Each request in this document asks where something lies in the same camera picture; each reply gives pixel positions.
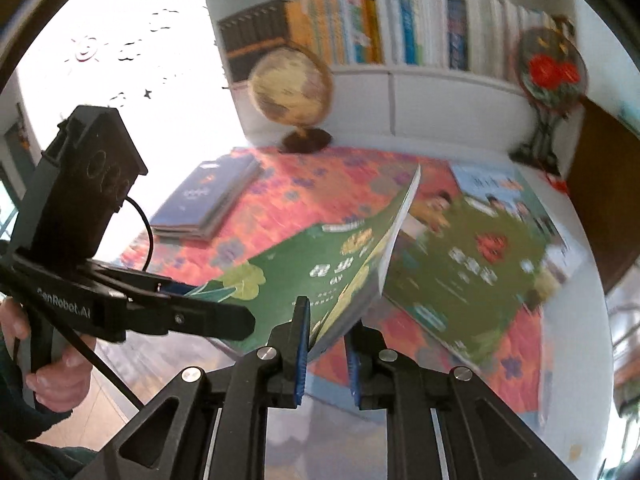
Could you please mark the round embroidered fan stand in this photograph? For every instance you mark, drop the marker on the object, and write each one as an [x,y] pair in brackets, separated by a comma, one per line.
[554,77]

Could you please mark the olive green insect book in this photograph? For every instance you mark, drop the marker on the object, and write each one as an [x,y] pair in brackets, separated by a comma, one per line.
[465,271]

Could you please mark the white bookshelf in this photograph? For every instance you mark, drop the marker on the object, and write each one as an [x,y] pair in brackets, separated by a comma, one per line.
[459,85]

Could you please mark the row of shelf books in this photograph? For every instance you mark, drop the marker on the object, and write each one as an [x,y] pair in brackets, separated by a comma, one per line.
[390,25]

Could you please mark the floral orange table mat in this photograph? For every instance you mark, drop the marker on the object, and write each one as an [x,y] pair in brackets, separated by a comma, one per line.
[337,186]

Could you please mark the light blue cartoon book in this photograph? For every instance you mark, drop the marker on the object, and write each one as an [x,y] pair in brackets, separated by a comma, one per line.
[501,190]

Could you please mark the yellow desk globe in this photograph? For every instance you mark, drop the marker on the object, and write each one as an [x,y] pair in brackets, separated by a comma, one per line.
[291,86]

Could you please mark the brown wooden cabinet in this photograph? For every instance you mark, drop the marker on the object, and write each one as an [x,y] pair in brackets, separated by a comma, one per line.
[604,189]

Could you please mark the dark blue fable book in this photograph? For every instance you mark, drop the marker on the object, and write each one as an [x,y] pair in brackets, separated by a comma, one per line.
[196,209]

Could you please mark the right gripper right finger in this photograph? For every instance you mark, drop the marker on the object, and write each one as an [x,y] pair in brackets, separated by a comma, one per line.
[442,425]

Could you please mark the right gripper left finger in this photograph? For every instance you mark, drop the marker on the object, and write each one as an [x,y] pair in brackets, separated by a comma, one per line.
[212,425]

